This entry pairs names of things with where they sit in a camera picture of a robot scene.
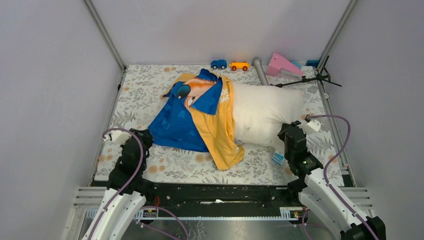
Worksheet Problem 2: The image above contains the white pillow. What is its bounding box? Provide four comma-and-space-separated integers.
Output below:
233, 83, 305, 152

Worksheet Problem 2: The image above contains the yellow and blue pillowcase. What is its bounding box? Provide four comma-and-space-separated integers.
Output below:
148, 68, 245, 171

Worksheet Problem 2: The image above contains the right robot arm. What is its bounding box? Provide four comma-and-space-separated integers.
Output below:
277, 121, 387, 240

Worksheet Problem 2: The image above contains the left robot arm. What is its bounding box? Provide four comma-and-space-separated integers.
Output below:
82, 127, 155, 240

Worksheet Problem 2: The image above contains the white pillow label tag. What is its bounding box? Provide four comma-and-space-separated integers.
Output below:
271, 150, 285, 166

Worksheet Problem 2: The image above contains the black mini tripod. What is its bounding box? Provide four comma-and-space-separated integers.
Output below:
271, 55, 342, 88

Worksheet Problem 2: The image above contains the teal block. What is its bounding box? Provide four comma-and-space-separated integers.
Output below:
291, 60, 302, 69

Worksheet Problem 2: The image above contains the blue block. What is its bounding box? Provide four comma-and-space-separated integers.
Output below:
305, 60, 320, 68

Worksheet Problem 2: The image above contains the pink wedge block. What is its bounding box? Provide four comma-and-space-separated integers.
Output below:
265, 52, 304, 77

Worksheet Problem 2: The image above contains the grey metal cylinder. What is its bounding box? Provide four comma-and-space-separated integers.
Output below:
252, 57, 269, 86

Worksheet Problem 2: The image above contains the yellow toy car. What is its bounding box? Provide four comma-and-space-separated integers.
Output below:
229, 61, 251, 72

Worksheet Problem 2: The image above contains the blue toy car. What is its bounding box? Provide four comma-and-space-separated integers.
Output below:
210, 59, 228, 70

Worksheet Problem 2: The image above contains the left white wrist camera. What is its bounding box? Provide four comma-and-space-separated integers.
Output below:
102, 130, 132, 145

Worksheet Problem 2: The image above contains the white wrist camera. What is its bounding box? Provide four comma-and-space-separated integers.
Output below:
298, 114, 322, 135
102, 130, 132, 145

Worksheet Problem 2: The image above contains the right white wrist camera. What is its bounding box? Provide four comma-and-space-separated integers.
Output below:
298, 114, 322, 135

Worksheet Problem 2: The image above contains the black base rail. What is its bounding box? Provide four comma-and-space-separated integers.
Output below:
91, 179, 355, 219

